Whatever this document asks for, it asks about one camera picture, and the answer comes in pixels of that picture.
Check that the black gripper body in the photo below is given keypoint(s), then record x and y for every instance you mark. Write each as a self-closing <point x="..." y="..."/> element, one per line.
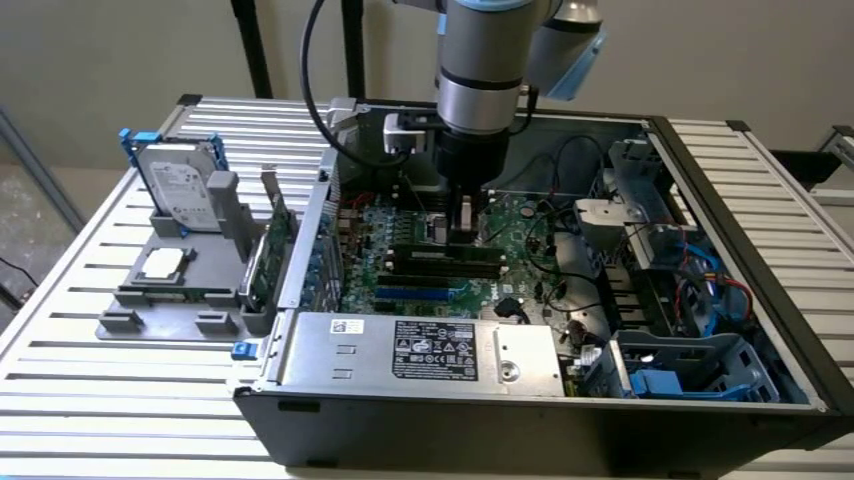
<point x="472" y="155"/>

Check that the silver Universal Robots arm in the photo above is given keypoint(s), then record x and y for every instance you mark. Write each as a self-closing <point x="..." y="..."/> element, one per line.
<point x="476" y="60"/>

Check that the green RAM stick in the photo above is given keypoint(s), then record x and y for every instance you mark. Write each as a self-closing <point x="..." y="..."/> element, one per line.
<point x="427" y="255"/>

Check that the black RAM slot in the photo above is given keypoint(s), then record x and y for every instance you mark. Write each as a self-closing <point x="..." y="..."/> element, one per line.
<point x="440" y="267"/>

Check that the black expansion slot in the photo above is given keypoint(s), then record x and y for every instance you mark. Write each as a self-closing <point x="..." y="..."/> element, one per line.
<point x="416" y="281"/>

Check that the blue expansion slot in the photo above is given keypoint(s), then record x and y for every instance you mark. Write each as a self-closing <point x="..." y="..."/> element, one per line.
<point x="416" y="294"/>

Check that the green Dell motherboard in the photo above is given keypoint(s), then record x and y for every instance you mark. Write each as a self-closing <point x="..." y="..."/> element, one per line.
<point x="400" y="235"/>

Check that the grey metal disk bay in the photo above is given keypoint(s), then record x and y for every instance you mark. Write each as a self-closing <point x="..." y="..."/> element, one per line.
<point x="640" y="210"/>

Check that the black stand pole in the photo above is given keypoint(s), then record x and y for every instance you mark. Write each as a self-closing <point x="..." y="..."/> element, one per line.
<point x="353" y="45"/>
<point x="253" y="45"/>

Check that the green graphics card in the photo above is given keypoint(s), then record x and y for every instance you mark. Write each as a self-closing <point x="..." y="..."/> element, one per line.
<point x="269" y="250"/>

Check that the silver power supply unit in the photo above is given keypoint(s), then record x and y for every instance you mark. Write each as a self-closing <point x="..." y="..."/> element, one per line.
<point x="373" y="355"/>

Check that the blue disk caddy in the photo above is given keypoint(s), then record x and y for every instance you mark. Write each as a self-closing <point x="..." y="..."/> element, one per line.
<point x="218" y="150"/>

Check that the blue plastic case latch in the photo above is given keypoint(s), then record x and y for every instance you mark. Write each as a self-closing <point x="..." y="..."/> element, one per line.
<point x="244" y="350"/>

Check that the silver hard disk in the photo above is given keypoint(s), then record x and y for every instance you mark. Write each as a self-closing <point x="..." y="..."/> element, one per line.
<point x="180" y="190"/>

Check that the black open PC case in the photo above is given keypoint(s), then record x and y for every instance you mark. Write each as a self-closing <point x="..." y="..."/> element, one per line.
<point x="533" y="430"/>

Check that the grey plastic drive cage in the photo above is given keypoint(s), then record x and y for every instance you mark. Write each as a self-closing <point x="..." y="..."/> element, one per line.
<point x="700" y="360"/>

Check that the silver CPU chip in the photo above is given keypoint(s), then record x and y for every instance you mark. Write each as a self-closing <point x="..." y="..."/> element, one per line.
<point x="161" y="263"/>

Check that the grey parts rack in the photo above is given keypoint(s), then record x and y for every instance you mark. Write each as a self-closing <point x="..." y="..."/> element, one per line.
<point x="166" y="310"/>

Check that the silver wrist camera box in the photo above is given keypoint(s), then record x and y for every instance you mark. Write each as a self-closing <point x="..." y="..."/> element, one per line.
<point x="404" y="132"/>

